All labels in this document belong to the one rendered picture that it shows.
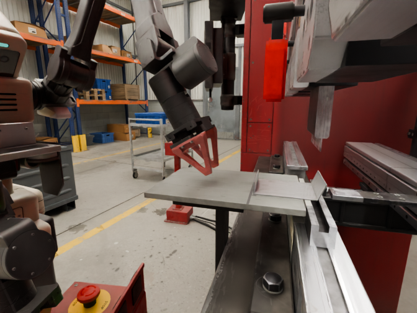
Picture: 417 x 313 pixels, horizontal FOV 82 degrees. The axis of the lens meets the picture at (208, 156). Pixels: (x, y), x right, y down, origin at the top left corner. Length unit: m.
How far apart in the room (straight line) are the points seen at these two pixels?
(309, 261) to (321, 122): 0.19
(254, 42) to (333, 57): 1.14
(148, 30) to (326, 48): 0.38
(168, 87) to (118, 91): 7.93
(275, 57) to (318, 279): 0.24
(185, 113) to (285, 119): 0.90
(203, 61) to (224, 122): 7.51
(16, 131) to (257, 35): 1.06
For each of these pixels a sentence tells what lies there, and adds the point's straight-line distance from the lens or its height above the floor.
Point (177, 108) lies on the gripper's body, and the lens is 0.44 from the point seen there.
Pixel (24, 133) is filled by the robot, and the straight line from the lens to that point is 0.81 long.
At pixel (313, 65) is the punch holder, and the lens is 0.20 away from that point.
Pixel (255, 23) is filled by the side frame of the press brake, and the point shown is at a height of 1.53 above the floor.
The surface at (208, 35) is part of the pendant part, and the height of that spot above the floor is 1.52.
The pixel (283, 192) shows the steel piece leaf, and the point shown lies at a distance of 0.43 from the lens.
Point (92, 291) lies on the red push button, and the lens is 0.55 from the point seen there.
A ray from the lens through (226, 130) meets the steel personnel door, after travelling 7.91.
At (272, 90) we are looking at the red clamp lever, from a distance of 0.27.
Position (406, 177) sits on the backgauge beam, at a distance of 0.73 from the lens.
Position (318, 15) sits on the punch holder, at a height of 1.21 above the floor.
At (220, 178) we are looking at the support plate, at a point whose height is 1.00.
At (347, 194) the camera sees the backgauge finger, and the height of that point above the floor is 1.00.
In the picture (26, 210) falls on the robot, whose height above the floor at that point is 0.85.
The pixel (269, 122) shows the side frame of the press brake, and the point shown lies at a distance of 1.29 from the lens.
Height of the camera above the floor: 1.15
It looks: 12 degrees down
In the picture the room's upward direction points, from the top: straight up
